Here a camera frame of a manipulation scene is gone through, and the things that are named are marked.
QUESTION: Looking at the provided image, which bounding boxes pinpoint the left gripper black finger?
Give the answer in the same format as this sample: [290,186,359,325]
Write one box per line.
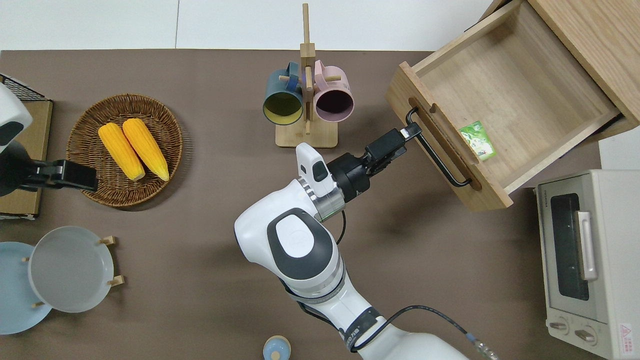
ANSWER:
[62,160,98,192]

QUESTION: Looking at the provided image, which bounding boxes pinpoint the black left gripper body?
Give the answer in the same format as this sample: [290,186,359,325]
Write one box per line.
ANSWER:
[0,142,66,197]

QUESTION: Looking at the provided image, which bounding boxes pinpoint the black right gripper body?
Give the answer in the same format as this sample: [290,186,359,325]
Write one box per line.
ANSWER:
[327,128,407,202]

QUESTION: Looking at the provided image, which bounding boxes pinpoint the wooden drawer with black handle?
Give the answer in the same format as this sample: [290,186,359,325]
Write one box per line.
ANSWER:
[385,0,621,212]

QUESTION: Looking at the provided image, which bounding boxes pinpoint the light wooden drawer cabinet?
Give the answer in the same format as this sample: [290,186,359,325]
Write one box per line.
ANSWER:
[480,0,640,143]

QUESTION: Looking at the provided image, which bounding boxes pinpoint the brown wicker basket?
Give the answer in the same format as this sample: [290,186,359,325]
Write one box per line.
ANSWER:
[66,93,184,208]

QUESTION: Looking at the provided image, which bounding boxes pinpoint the yellow corn cob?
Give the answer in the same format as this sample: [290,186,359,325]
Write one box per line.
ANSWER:
[98,122,146,182]
[122,118,171,182]

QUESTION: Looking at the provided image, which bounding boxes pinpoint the bamboo mug tree stand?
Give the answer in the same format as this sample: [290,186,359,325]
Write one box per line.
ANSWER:
[275,2,339,149]

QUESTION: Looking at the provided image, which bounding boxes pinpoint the green snack packet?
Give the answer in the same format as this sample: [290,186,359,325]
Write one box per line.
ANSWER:
[459,120,497,162]

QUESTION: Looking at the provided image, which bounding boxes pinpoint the wooden plate rack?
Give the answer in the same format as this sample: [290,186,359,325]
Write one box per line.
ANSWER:
[21,235,126,309]

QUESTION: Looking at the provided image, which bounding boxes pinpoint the pink mug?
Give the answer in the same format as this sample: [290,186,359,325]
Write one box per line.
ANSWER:
[313,60,355,123]

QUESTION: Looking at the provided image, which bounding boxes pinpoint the grey plate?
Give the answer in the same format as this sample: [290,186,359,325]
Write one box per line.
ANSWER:
[28,226,115,314]

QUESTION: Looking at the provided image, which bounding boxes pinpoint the dark blue mug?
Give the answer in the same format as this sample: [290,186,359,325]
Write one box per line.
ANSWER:
[262,61,305,126]

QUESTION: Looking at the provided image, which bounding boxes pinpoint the brown table mat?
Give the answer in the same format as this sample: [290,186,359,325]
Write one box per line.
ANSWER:
[0,49,603,360]

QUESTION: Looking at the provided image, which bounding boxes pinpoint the light blue plate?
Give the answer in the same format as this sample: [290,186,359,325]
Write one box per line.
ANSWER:
[0,241,53,336]

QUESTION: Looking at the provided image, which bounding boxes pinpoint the small blue round bell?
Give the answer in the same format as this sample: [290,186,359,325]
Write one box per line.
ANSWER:
[263,335,292,360]

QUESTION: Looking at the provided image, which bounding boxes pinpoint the white toaster oven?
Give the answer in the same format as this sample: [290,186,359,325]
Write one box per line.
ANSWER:
[534,169,640,360]

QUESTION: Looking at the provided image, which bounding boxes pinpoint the black wire wooden shelf rack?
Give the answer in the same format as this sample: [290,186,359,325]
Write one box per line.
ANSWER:
[0,74,54,221]

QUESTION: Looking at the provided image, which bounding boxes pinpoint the black velcro cable strap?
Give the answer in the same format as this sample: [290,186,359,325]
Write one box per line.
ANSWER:
[339,307,383,353]

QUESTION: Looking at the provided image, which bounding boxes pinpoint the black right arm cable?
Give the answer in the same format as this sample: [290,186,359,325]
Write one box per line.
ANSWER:
[335,210,501,360]

